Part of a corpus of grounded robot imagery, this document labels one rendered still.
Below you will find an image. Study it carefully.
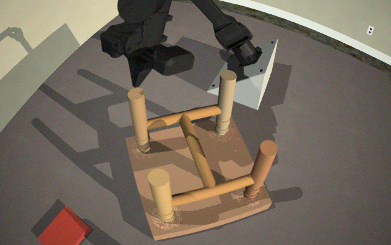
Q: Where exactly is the tan wooden stool seat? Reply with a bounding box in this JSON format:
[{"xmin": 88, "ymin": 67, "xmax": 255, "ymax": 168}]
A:
[{"xmin": 126, "ymin": 117, "xmax": 272, "ymax": 241}]

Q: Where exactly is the tan wooden stool leg frame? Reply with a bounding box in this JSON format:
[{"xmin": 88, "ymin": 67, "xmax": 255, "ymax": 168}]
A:
[{"xmin": 127, "ymin": 70, "xmax": 278, "ymax": 222}]

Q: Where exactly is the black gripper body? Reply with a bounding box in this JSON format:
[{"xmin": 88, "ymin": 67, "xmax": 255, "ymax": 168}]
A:
[{"xmin": 136, "ymin": 11, "xmax": 194, "ymax": 76}]

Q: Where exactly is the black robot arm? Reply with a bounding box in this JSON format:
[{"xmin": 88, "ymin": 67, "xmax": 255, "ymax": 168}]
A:
[{"xmin": 100, "ymin": 0, "xmax": 262, "ymax": 67}]

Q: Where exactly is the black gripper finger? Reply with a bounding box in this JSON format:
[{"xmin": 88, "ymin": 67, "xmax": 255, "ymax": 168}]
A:
[
  {"xmin": 131, "ymin": 56, "xmax": 152, "ymax": 88},
  {"xmin": 123, "ymin": 50, "xmax": 142, "ymax": 87}
]

